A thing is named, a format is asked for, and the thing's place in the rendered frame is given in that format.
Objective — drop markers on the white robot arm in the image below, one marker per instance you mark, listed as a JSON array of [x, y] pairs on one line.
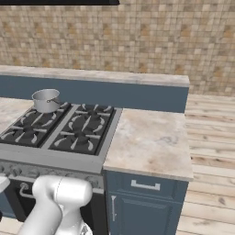
[[61, 195]]

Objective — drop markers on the blue drawer front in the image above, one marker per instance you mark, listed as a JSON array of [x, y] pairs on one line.
[[147, 193]]

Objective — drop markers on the grey stove knob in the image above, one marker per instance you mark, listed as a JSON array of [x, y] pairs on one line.
[[16, 171], [2, 169], [92, 181], [32, 173]]

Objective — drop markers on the black range hood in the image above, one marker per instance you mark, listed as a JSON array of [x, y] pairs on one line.
[[58, 2]]

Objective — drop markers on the black oven door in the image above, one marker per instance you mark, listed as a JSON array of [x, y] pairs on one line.
[[98, 211]]

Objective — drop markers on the blue raised counter ledge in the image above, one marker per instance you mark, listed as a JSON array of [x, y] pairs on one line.
[[122, 93]]

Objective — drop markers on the blue cabinet door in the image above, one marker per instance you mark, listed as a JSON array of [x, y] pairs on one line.
[[143, 217]]

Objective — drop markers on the grey stove with black grates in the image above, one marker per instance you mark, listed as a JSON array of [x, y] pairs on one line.
[[61, 154]]

